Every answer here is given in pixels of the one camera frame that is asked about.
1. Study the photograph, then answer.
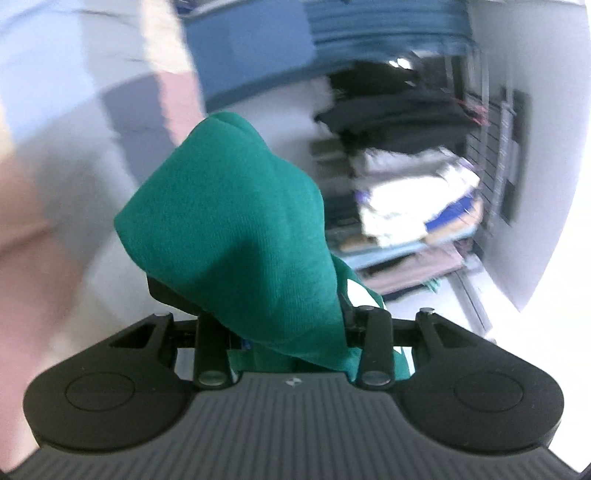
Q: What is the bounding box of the green sweatshirt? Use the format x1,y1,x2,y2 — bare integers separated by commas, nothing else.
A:
114,112,383,379

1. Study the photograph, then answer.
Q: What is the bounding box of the stack of folded clothes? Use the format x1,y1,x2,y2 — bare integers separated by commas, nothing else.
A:
325,147,484,294

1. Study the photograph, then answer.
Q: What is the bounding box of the patchwork pastel bed quilt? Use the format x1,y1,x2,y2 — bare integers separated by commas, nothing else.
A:
1,1,204,469

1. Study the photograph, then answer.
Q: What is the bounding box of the blue pleated curtain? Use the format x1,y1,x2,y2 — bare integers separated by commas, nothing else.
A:
304,0,473,61

